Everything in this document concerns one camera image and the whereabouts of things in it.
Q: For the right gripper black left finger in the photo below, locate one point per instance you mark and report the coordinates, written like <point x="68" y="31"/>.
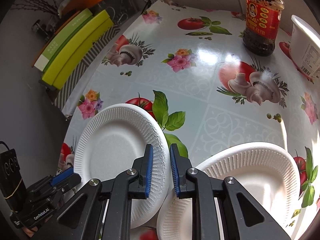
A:
<point x="102" y="209"/>

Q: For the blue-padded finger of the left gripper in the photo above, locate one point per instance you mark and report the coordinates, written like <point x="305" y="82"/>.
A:
<point x="66" y="179"/>

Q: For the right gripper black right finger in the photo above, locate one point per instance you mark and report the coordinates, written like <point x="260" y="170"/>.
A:
<point x="221" y="205"/>

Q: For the white foam plate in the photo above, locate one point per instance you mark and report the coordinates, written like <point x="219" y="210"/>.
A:
<point x="267" y="171"/>
<point x="175" y="218"/>
<point x="110" y="143"/>

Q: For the person left hand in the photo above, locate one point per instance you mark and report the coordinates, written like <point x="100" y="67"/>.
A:
<point x="30" y="232"/>

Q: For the black power bank device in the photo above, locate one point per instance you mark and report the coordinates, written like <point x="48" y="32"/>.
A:
<point x="12" y="184"/>

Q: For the yellow-green boxes stack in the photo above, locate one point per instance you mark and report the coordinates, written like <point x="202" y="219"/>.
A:
<point x="69" y="45"/>

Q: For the floral vegetable print tablecloth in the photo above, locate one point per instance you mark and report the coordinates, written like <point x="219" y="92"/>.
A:
<point x="190" y="70"/>

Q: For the dried branches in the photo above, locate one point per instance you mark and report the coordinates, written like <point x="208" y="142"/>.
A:
<point x="35" y="5"/>

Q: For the white plastic tub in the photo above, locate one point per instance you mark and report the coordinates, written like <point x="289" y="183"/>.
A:
<point x="304" y="47"/>

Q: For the chili sauce glass jar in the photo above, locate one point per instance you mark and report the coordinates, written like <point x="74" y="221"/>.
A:
<point x="262" y="24"/>

